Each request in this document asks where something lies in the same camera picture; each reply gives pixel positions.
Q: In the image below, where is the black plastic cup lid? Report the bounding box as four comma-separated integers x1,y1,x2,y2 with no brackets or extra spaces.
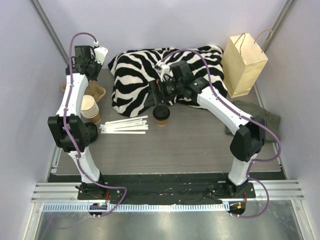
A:
152,105,170,121

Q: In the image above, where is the brown paper takeout bag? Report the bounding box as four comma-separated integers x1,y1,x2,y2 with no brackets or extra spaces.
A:
221,29,273,98

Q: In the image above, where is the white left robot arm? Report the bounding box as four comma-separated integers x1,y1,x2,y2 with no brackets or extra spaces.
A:
47,42,108,200

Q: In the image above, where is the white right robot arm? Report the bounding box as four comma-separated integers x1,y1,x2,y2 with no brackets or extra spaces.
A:
144,61,266,198

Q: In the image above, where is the brown pulp cup carrier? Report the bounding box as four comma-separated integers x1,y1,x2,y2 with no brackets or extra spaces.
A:
60,80,106,103

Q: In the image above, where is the white wrapped straw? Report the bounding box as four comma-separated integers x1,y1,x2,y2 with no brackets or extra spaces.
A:
100,120,147,127
101,131,146,135
99,124,149,130
101,125,149,132
105,116,148,125

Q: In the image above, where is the stack of paper cups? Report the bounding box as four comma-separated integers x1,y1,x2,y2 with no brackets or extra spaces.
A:
80,95,101,124

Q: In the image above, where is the stack of black lids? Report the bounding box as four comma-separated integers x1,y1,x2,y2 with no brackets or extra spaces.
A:
84,122,99,144

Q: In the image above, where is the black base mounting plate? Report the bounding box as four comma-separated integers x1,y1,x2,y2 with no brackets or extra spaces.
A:
76,173,256,205

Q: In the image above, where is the olive green folded cloth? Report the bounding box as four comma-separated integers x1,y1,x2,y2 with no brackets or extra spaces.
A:
232,100,281,140

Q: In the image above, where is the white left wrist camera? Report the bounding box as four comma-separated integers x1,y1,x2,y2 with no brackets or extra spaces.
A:
93,46,109,66

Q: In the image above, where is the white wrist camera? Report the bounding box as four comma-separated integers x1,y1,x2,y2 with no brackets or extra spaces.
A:
93,46,109,66
154,60,173,82

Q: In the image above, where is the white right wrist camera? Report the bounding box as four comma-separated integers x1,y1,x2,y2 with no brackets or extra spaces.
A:
154,60,173,82

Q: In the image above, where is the aluminium frame rail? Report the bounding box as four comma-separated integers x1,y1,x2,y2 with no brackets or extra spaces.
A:
29,0,69,74

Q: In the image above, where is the white slotted cable duct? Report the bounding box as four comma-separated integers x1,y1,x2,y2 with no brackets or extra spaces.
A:
42,201,230,213

